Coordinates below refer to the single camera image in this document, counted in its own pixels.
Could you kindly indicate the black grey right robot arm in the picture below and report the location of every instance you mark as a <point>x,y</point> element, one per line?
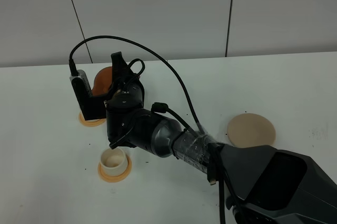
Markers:
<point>259,184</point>

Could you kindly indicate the orange saucer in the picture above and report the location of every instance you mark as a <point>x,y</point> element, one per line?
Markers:
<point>113,179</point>
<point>90,123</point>

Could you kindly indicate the orange saucer far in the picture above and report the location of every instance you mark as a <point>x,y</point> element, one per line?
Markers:
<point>90,123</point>

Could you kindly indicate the beige round teapot coaster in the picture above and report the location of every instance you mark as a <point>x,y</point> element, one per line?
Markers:
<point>250,130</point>

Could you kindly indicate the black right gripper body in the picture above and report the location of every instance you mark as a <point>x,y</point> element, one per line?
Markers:
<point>129,124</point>

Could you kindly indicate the brown clay teapot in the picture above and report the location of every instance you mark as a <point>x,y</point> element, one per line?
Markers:
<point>102,81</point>

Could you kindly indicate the white teacup near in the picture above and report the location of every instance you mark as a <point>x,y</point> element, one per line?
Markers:
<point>114,161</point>

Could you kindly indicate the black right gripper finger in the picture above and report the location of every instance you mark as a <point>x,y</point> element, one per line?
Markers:
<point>119,71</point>

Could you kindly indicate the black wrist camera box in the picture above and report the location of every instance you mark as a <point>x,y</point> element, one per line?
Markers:
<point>92,107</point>

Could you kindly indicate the orange saucer near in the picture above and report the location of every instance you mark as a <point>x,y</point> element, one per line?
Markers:
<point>113,179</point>

